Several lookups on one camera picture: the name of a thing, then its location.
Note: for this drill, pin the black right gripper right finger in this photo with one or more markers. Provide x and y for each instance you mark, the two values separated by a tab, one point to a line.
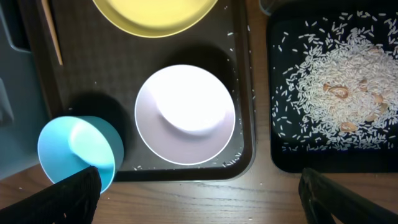
323	200

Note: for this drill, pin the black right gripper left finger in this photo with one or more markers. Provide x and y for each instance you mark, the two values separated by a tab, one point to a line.
72	200

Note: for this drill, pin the light blue bowl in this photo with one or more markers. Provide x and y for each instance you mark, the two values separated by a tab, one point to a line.
69	144

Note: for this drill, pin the white pink bowl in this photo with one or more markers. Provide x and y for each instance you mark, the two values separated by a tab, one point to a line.
185	115

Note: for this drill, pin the yellow plate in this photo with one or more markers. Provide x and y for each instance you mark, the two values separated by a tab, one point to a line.
154	18

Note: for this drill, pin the wooden chopstick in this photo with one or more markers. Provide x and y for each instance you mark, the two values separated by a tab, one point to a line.
51	25

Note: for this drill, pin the black waste tray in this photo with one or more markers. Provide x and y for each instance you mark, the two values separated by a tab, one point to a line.
290	152

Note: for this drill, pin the grey plastic dish rack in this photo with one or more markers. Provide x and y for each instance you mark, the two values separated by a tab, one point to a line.
23	112

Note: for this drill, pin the spilled rice pile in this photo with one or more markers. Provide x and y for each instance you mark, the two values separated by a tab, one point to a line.
335	82

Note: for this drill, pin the dark brown serving tray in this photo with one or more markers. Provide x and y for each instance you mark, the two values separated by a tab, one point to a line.
99	70

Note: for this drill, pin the clear plastic bin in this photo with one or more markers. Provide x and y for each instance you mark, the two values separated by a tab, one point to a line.
268	6

